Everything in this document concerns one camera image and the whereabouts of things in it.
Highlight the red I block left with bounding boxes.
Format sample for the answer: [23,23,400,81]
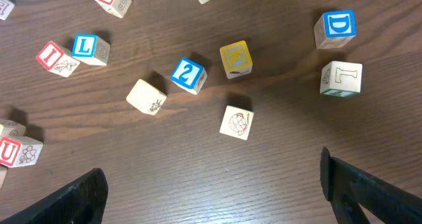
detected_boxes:
[36,41,80,78]

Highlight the yellow snail picture block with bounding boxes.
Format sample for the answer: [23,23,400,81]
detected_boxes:
[220,105,254,140]

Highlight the yellow hammer picture block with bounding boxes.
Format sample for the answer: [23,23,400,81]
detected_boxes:
[220,40,253,79]

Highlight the yellow S block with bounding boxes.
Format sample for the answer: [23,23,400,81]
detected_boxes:
[126,79,167,115]

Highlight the green 7 block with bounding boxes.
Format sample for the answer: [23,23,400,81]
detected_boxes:
[320,61,363,98]

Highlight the red U block centre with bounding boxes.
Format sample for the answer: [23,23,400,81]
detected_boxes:
[1,136,44,168]

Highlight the blue 2 block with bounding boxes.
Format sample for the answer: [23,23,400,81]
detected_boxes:
[171,58,208,95]

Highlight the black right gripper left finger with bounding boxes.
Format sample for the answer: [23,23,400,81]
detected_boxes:
[2,168,108,224]

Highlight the blue D block right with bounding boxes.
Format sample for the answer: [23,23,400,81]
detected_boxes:
[314,9,357,49]

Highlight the red I block upper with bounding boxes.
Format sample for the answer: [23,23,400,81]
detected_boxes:
[95,0,132,18]

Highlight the yellow block near centre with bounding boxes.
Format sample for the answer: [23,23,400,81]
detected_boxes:
[0,119,26,136]

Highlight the blue L block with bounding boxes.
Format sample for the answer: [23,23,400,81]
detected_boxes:
[72,34,111,66]

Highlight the red E block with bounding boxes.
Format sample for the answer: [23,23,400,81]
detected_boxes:
[0,0,15,20]

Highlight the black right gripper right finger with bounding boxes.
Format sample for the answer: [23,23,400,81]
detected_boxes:
[320,147,421,224]

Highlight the red i block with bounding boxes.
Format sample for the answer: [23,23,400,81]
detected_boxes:
[36,41,80,78]
[95,0,132,18]

